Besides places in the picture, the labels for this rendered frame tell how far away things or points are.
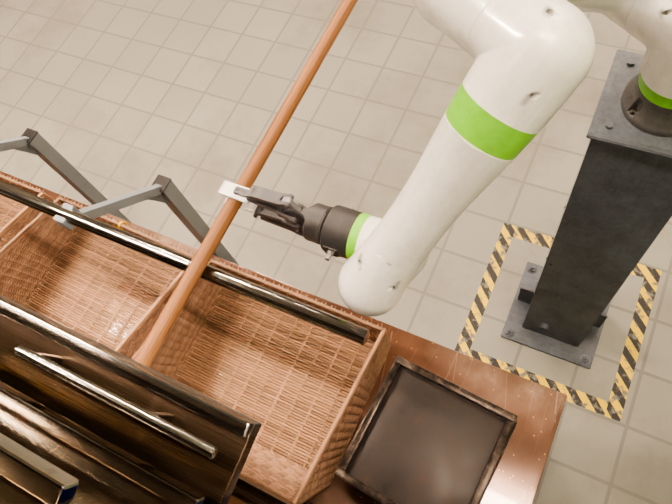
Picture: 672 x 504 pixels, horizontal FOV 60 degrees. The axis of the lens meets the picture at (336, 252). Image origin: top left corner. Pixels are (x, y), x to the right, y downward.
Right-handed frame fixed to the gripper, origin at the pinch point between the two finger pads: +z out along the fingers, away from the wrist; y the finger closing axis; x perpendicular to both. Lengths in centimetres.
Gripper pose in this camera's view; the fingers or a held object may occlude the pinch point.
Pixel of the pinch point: (238, 196)
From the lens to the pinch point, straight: 119.5
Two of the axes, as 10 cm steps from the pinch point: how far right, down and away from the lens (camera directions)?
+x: 4.1, -8.5, 3.2
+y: 1.7, 4.2, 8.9
